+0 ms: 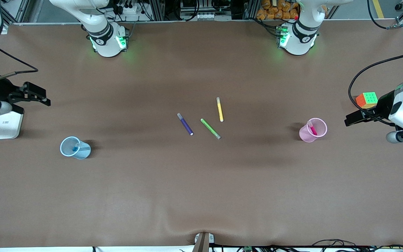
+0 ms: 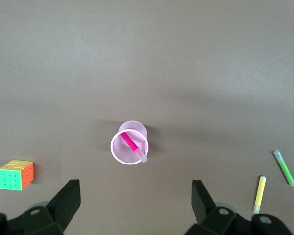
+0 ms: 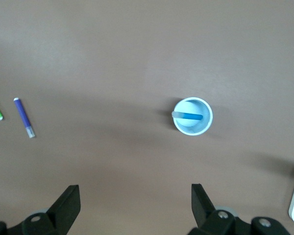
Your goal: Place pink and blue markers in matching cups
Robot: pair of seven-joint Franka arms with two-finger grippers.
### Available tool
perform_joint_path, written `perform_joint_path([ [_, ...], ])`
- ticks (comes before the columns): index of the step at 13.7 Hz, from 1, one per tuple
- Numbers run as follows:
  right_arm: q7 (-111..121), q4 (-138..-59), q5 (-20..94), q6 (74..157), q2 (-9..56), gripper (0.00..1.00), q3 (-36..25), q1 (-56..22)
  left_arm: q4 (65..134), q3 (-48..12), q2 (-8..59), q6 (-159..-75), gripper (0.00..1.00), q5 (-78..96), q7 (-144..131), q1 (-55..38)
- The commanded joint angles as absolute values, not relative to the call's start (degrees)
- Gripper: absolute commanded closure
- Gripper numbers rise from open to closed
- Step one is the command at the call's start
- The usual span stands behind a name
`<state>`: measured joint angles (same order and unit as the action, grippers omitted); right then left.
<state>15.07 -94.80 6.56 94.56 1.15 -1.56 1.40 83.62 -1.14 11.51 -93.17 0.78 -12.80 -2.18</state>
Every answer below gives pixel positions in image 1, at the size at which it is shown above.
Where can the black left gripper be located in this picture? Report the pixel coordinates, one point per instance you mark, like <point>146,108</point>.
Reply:
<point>383,104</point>

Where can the pink marker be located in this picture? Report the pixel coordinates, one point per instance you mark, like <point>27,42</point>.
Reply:
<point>313,131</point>

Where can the blue marker with clear cap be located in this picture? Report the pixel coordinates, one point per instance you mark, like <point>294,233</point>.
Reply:
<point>75,148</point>

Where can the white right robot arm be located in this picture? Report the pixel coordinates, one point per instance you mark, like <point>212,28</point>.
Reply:
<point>103,38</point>

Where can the colourful puzzle cube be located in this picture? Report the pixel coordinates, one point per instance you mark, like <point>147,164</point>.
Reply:
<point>367,99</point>

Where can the pink plastic cup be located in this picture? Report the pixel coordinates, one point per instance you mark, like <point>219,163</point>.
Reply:
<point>306,134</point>

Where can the light blue plastic cup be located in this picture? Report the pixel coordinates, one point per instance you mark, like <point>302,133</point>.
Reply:
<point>82,153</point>

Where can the white power strip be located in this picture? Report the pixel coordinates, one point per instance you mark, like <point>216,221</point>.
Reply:
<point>129,8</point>

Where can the orange snack bag pile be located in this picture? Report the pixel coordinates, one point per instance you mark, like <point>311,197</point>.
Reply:
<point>275,12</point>

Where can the yellow marker with clear cap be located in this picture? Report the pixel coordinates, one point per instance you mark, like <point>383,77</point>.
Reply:
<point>219,110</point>

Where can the green marker with clear cap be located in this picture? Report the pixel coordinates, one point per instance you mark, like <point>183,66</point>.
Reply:
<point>210,128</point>

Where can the purple marker with clear cap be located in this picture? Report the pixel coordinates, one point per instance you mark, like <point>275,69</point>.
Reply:
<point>185,125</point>

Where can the small green circuit board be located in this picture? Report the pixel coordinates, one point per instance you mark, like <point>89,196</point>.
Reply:
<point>248,249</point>

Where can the white terminal block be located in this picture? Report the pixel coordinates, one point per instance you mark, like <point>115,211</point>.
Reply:
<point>205,16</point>

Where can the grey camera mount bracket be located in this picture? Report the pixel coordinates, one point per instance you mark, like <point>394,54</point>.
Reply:
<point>203,243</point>

